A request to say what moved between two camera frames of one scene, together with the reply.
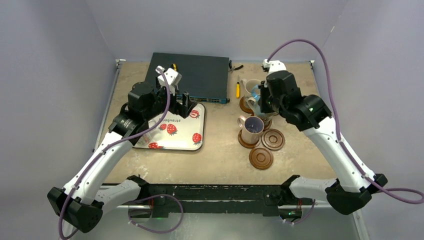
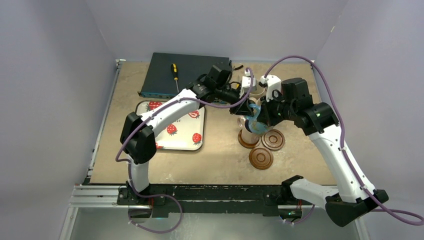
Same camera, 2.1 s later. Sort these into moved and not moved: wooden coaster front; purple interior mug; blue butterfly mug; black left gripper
Moved: black left gripper; blue butterfly mug
Not moved: purple interior mug; wooden coaster front
